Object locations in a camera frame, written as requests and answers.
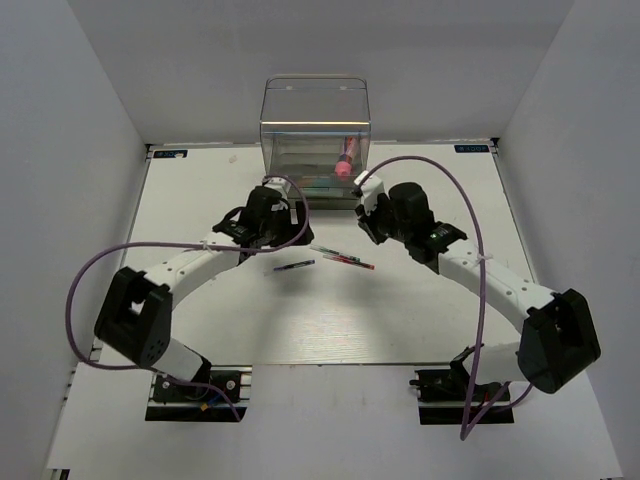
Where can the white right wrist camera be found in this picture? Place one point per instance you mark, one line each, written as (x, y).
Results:
(367, 188)

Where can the red clear pen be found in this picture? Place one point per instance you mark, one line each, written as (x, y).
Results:
(348, 261)

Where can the pink glue stick tube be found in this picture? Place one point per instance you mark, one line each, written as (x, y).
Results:
(349, 149)

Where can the clear organizer top lid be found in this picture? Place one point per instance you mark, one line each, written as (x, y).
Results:
(316, 104)

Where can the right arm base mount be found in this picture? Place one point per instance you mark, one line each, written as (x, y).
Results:
(441, 395)

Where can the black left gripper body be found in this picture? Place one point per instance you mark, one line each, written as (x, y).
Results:
(281, 231)

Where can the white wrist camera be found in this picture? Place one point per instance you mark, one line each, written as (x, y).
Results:
(367, 188)
(278, 184)

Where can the green clear pen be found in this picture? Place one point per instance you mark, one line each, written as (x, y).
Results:
(332, 252)

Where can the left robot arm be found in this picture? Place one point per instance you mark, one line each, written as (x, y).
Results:
(136, 316)

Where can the purple pen refill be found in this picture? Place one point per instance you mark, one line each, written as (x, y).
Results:
(290, 266)

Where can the left corner blue label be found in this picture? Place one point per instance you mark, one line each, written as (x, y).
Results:
(170, 154)

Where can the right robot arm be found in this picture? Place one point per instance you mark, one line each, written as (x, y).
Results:
(557, 335)

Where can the right corner blue label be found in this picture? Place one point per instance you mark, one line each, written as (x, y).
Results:
(471, 148)

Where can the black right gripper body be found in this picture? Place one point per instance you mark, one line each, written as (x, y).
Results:
(382, 224)

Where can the clear acrylic drawer organizer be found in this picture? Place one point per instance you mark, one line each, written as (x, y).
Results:
(296, 155)

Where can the blue capped highlighter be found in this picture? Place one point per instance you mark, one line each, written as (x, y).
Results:
(318, 191)

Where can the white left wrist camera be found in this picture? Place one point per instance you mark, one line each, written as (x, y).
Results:
(278, 184)

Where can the corner blue label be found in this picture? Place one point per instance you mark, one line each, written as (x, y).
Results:
(170, 154)
(471, 148)

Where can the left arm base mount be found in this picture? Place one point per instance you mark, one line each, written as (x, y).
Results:
(169, 402)

